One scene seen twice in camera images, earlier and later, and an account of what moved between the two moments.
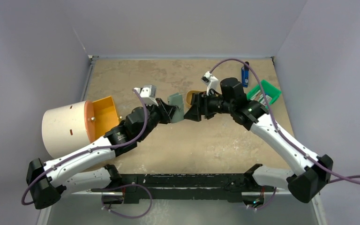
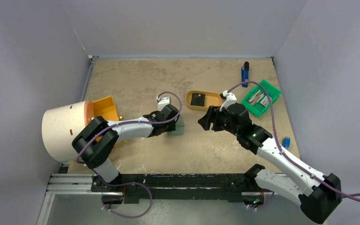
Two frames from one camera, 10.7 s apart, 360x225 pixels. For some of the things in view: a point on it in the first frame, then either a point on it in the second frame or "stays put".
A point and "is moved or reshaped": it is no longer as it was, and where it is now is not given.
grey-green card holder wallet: [176, 99] is moved or reshaped
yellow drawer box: [105, 116] stays put
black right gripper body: [204, 105] to [216, 118]
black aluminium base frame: [232, 185] stays put
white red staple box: [268, 99] stays put
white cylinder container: [68, 129] stays put
